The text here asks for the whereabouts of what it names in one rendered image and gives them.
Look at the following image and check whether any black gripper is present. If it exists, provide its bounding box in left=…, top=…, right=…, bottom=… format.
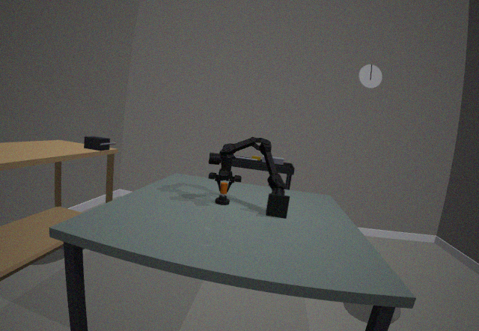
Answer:
left=208, top=165, right=242, bottom=192

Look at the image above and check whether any orange tapered knob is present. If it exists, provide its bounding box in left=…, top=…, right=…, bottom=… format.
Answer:
left=220, top=183, right=228, bottom=195

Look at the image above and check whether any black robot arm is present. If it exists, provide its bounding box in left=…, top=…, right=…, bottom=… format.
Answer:
left=209, top=137, right=286, bottom=195

